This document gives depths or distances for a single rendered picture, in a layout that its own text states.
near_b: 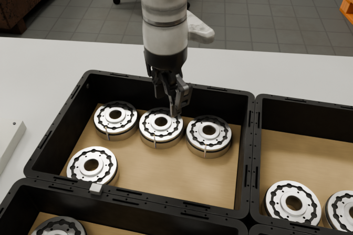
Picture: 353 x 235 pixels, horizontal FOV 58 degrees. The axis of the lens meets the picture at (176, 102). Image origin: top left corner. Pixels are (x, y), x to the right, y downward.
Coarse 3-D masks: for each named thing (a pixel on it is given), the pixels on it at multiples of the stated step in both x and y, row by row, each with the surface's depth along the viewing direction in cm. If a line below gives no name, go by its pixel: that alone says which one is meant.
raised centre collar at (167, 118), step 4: (156, 116) 73; (160, 116) 74; (164, 116) 73; (168, 116) 73; (152, 120) 73; (156, 120) 73; (168, 120) 73; (152, 124) 72; (168, 124) 72; (156, 128) 71; (160, 128) 71; (164, 128) 71; (168, 128) 72
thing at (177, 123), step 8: (152, 112) 76; (160, 112) 75; (168, 112) 76; (144, 120) 74; (176, 120) 74; (144, 128) 72; (152, 128) 72; (176, 128) 72; (152, 136) 70; (160, 136) 70; (168, 136) 70
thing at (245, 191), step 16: (80, 80) 73; (144, 80) 73; (240, 96) 70; (64, 112) 66; (32, 160) 58; (32, 176) 55; (48, 176) 55; (64, 176) 55; (112, 192) 53; (128, 192) 54; (144, 192) 53; (192, 208) 51; (224, 208) 51; (240, 208) 51
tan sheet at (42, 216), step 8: (40, 216) 61; (48, 216) 61; (56, 216) 61; (88, 224) 60; (96, 224) 60; (32, 232) 58; (88, 232) 58; (96, 232) 58; (104, 232) 58; (112, 232) 58; (120, 232) 58; (128, 232) 58; (136, 232) 58
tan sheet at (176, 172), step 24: (96, 144) 72; (120, 144) 72; (144, 144) 72; (96, 168) 68; (120, 168) 68; (144, 168) 68; (168, 168) 68; (192, 168) 68; (216, 168) 68; (168, 192) 64; (192, 192) 64; (216, 192) 64
